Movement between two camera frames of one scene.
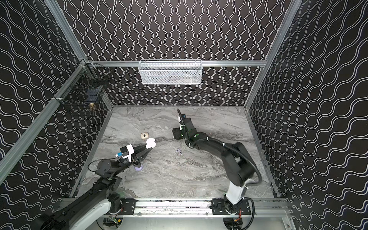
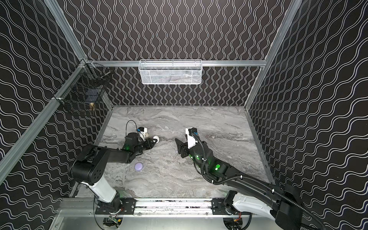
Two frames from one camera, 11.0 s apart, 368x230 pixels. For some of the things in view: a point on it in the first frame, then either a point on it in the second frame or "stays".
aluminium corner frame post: [62, 20] stays
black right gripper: [178, 133] -> [184, 148]
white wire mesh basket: [170, 72] stays
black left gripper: [136, 156] -> [148, 143]
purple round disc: [139, 168] stays
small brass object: [91, 106] stays
